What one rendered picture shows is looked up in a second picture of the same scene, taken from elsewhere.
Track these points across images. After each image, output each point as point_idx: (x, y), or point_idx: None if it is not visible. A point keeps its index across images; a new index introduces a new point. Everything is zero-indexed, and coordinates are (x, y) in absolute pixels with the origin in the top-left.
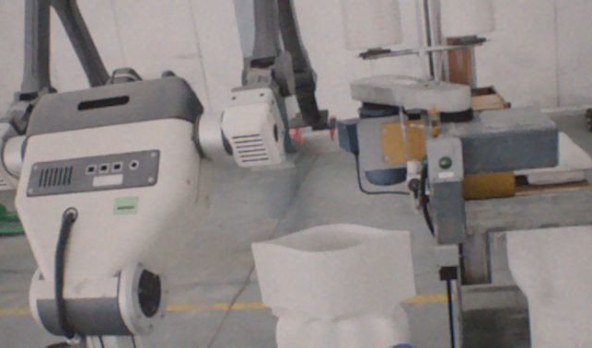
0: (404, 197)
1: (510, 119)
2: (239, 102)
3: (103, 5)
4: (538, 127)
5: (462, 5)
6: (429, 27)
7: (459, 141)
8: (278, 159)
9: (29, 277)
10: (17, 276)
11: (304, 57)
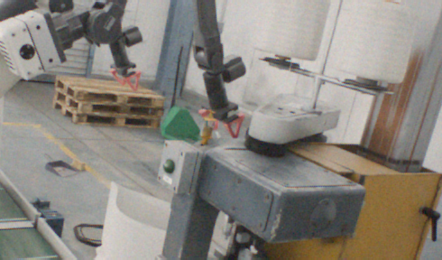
0: None
1: (284, 171)
2: (19, 17)
3: None
4: (267, 182)
5: (353, 33)
6: None
7: (188, 151)
8: (24, 75)
9: (155, 181)
10: (150, 176)
11: (206, 36)
